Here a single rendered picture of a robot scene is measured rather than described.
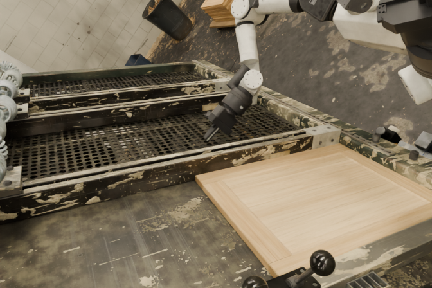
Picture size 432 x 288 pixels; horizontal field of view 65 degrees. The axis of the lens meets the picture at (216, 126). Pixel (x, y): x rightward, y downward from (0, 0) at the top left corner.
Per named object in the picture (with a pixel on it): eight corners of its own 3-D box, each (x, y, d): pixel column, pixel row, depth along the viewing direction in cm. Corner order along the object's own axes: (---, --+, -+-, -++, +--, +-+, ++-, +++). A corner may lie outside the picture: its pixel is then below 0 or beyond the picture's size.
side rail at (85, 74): (193, 78, 240) (193, 63, 236) (17, 95, 195) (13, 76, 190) (189, 76, 246) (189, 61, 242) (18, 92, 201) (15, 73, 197)
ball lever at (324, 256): (306, 292, 59) (345, 267, 49) (288, 299, 58) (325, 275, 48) (295, 270, 61) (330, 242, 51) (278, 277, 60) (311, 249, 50)
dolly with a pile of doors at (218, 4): (263, -3, 408) (242, -28, 386) (241, 32, 402) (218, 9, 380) (234, 2, 459) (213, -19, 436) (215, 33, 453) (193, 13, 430)
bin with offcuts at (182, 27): (200, 17, 517) (168, -13, 481) (183, 44, 511) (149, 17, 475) (185, 18, 559) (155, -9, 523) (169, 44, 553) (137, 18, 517)
